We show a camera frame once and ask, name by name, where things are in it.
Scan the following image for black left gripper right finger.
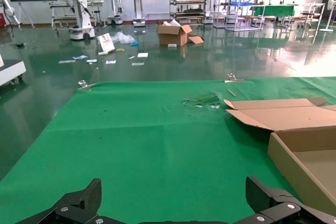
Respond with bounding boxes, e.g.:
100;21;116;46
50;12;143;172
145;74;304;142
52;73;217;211
236;175;336;224

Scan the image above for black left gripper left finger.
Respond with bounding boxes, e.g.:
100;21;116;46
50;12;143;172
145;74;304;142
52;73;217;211
15;178;119;224

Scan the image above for brown cardboard box, round holes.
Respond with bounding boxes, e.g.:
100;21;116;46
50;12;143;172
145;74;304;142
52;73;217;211
224;97;336;216

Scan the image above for green table cloth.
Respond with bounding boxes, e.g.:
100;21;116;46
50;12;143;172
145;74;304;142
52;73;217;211
0;77;336;224

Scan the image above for metal binder clip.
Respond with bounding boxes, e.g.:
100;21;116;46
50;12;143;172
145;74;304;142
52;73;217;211
77;79;97;90
224;73;245;83

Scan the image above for white wheeled platform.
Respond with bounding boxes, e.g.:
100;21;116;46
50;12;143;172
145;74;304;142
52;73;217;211
0;58;27;87

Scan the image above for white paper bag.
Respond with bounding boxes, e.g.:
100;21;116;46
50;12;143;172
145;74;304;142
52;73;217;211
97;33;116;53

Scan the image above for clear plastic bag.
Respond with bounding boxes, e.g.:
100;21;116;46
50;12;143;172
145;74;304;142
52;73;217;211
111;31;136;44

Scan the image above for green covered table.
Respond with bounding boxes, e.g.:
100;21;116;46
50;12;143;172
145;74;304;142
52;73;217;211
249;5;296;17

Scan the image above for open brown floor carton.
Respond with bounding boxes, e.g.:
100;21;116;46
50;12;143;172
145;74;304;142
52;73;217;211
156;20;204;47

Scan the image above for white work table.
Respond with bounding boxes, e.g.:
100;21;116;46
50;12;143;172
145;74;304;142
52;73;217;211
49;1;104;29

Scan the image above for white robot on round base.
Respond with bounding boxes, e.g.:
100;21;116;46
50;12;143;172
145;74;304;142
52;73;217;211
104;0;124;25

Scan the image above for white standing fan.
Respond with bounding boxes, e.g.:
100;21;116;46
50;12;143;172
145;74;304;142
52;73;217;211
319;0;336;33

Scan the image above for metal shelf trolley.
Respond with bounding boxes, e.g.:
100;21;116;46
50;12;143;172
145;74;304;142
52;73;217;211
169;0;207;24

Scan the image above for white frame rack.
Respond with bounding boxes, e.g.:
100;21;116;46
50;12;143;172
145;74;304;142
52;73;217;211
214;0;266;31

